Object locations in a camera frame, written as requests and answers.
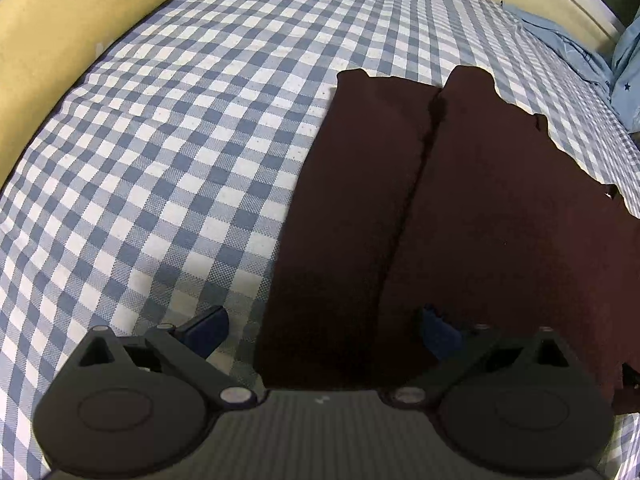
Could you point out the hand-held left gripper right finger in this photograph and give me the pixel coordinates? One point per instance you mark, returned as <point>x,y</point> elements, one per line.
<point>440,335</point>

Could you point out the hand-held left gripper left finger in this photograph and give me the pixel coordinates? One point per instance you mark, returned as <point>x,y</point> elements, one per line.
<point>207,331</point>

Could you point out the dark maroon printed sweatshirt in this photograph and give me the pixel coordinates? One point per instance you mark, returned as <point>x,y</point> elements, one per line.
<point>475,200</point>

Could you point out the blue white checked bedsheet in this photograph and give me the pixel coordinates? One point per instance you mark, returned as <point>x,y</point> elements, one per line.
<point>165,160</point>

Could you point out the blue star print curtain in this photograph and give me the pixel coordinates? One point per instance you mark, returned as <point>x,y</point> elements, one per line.
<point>620,80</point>

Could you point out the yellow avocado print bolster pillow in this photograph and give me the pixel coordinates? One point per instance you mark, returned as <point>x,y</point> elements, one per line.
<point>65,25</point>

